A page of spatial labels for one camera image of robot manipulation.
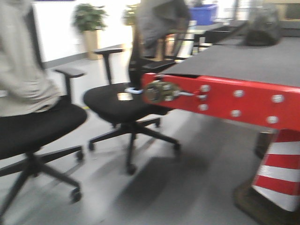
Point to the person in beige hoodie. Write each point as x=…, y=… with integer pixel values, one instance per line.
x=24, y=86

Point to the black office chair centre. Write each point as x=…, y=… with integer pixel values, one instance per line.
x=125, y=111

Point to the black office chair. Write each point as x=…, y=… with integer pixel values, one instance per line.
x=27, y=134
x=125, y=111

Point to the potted green plant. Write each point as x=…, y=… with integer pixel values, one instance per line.
x=89, y=19

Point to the black conveyor belt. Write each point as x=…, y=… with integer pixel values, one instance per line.
x=233, y=59

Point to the black office chair left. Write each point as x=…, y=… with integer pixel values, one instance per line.
x=27, y=134

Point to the grey jacket on chair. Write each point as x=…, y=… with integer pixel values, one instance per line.
x=155, y=18

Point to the red conveyor frame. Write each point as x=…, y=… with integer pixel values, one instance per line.
x=265, y=104

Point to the red white traffic cone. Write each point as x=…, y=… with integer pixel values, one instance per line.
x=272, y=196

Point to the black backpack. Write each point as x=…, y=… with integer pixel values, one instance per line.
x=263, y=27

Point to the blue crate in background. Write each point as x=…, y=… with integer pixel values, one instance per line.
x=204, y=15

